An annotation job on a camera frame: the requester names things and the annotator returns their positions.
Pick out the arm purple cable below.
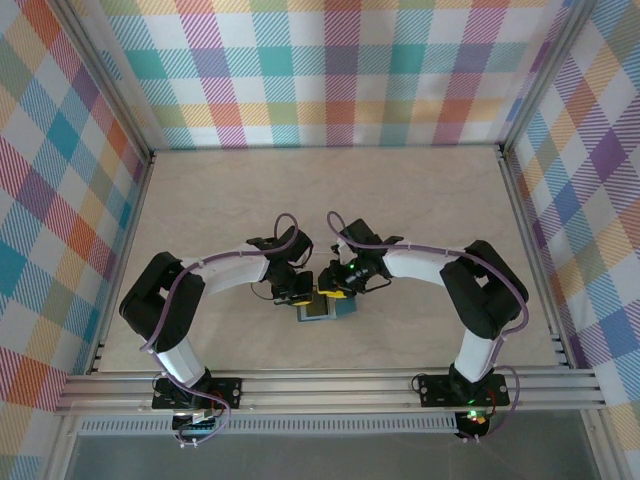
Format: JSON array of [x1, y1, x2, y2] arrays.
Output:
[[325, 209, 531, 444], [140, 212, 302, 449]]

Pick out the aluminium side frame rail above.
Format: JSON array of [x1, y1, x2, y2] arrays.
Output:
[[496, 144, 575, 370], [87, 149, 157, 376]]

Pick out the small circuit board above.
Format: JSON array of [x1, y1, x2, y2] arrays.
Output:
[[172, 409, 227, 437], [458, 408, 490, 432]]

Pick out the aluminium frame cross rail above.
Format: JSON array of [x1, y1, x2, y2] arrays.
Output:
[[54, 368, 609, 416]]

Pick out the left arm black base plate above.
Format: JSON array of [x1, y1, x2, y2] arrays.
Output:
[[152, 377, 244, 412]]

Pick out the aluminium upright frame post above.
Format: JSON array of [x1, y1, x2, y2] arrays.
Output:
[[57, 0, 156, 161], [497, 0, 595, 157]]

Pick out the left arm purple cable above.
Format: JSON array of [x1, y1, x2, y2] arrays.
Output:
[[140, 212, 302, 449]]

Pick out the plaid fabric backdrop panel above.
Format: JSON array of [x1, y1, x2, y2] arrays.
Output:
[[97, 0, 576, 150], [509, 0, 640, 407], [0, 0, 151, 459]]

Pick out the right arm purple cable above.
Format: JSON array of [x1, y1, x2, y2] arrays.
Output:
[[325, 209, 531, 444]]

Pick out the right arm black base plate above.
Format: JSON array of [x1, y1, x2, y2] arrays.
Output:
[[418, 373, 510, 408]]

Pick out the slotted grey cable duct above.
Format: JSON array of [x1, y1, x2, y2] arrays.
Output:
[[79, 417, 461, 435]]

